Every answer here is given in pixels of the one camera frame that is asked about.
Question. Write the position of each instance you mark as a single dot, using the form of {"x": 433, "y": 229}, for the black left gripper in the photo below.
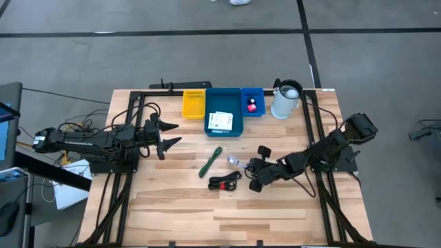
{"x": 151, "y": 132}

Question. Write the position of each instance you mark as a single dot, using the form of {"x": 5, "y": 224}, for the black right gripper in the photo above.
{"x": 268, "y": 170}

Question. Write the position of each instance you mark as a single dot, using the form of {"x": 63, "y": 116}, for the small white product box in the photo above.
{"x": 220, "y": 121}

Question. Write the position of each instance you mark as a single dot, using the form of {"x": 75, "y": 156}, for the pink charger block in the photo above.
{"x": 251, "y": 107}

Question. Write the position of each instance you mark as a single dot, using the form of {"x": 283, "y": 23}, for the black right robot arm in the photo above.
{"x": 330, "y": 148}

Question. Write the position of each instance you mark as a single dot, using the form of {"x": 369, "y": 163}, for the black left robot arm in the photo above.
{"x": 86, "y": 143}

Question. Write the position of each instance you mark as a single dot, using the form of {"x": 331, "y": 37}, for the yellow plastic bin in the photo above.
{"x": 194, "y": 105}

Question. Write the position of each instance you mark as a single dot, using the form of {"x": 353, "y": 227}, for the large teal plastic bin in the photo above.
{"x": 213, "y": 103}

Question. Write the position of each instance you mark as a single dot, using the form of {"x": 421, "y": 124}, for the small blue plastic bin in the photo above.
{"x": 260, "y": 103}

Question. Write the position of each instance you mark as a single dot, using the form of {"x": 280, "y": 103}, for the black bar with antennas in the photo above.
{"x": 186, "y": 84}

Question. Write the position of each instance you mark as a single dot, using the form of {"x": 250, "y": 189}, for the white paper box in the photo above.
{"x": 69, "y": 196}

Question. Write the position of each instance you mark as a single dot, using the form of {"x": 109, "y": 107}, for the computer monitor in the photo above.
{"x": 13, "y": 120}

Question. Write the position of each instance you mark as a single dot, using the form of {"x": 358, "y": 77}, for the person's shoe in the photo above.
{"x": 241, "y": 2}

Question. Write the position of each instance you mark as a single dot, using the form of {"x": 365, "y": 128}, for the grey floor device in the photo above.
{"x": 432, "y": 132}

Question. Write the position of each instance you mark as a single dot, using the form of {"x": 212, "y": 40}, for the black computer mouse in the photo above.
{"x": 8, "y": 217}

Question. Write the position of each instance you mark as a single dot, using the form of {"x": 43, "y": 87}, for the black aluminium rig frame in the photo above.
{"x": 162, "y": 93}

